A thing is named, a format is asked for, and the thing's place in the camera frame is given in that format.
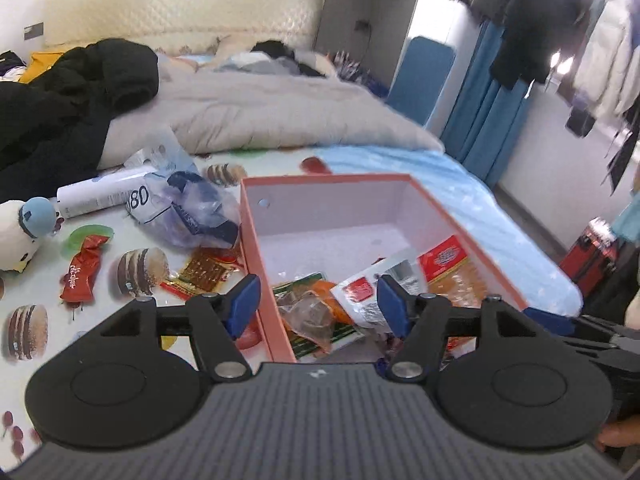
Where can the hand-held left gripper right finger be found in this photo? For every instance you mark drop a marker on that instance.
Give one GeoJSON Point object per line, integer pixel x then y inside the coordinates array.
{"type": "Point", "coordinates": [392, 307]}

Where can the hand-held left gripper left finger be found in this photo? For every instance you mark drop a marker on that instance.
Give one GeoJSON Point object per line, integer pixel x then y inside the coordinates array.
{"type": "Point", "coordinates": [244, 305]}

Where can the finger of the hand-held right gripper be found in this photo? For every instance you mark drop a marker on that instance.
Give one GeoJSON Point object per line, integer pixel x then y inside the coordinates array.
{"type": "Point", "coordinates": [550, 322]}

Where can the white snack packet red label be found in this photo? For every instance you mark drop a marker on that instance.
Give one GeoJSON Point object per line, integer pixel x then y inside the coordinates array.
{"type": "Point", "coordinates": [360, 295]}

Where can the crinkled brown snack packet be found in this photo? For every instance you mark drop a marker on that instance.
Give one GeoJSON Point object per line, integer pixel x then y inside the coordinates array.
{"type": "Point", "coordinates": [305, 315]}

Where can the green orange snack packet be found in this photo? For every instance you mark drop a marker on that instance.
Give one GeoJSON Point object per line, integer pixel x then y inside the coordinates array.
{"type": "Point", "coordinates": [327, 292]}

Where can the large orange red snack packet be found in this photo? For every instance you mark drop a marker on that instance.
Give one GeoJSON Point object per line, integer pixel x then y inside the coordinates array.
{"type": "Point", "coordinates": [450, 270]}

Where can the pink cardboard box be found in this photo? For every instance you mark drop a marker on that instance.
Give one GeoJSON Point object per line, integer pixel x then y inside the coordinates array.
{"type": "Point", "coordinates": [350, 210]}

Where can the small red snack packet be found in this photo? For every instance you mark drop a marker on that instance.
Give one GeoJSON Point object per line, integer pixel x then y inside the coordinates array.
{"type": "Point", "coordinates": [80, 270]}

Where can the person's right hand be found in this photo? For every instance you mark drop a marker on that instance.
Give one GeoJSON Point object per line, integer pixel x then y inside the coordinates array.
{"type": "Point", "coordinates": [620, 437]}

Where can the red suitcase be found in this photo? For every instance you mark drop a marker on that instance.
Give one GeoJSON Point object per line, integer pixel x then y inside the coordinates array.
{"type": "Point", "coordinates": [587, 260]}

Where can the clear plastic bag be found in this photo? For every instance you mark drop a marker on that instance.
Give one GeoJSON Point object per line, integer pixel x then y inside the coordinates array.
{"type": "Point", "coordinates": [195, 205]}

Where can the food print mat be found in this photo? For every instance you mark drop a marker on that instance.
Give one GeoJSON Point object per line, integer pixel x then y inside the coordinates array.
{"type": "Point", "coordinates": [125, 230]}

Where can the white tube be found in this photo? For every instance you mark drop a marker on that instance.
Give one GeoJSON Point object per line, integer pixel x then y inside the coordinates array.
{"type": "Point", "coordinates": [100, 192]}

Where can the grey duvet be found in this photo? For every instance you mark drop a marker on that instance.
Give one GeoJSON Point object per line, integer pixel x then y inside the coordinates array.
{"type": "Point", "coordinates": [275, 115]}

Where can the blue curtain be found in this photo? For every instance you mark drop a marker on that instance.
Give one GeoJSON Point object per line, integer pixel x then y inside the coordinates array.
{"type": "Point", "coordinates": [480, 125]}

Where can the blue chair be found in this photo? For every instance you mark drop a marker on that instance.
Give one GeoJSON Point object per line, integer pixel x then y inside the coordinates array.
{"type": "Point", "coordinates": [420, 80]}

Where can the penguin plush toy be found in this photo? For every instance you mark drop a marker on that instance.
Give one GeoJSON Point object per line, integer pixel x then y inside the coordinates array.
{"type": "Point", "coordinates": [20, 240]}

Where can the pillow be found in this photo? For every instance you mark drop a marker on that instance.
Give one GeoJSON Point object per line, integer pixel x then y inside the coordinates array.
{"type": "Point", "coordinates": [230, 52]}

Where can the black garment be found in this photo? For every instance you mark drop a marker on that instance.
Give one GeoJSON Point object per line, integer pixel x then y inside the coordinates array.
{"type": "Point", "coordinates": [285, 55]}

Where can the hanging white jacket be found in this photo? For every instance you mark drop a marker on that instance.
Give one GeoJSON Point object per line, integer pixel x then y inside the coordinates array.
{"type": "Point", "coordinates": [610, 60]}

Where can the black jacket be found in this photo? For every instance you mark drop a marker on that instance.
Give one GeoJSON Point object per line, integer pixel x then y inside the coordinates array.
{"type": "Point", "coordinates": [65, 100]}

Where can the hanging dark clothes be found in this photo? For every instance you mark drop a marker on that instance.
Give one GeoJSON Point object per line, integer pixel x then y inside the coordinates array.
{"type": "Point", "coordinates": [535, 25]}

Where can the cream padded headboard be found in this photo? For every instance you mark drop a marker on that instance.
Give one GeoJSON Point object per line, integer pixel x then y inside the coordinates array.
{"type": "Point", "coordinates": [175, 10]}

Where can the yellow cloth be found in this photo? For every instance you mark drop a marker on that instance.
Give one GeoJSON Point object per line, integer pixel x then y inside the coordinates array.
{"type": "Point", "coordinates": [42, 62]}

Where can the black and white clothes pile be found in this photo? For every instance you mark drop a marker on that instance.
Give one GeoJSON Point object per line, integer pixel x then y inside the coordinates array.
{"type": "Point", "coordinates": [10, 65]}

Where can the grey wall cabinet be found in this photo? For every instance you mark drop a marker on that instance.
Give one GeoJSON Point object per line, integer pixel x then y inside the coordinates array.
{"type": "Point", "coordinates": [370, 0]}

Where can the bedside switch panel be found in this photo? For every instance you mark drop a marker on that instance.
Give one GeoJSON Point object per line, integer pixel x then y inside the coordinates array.
{"type": "Point", "coordinates": [33, 31]}

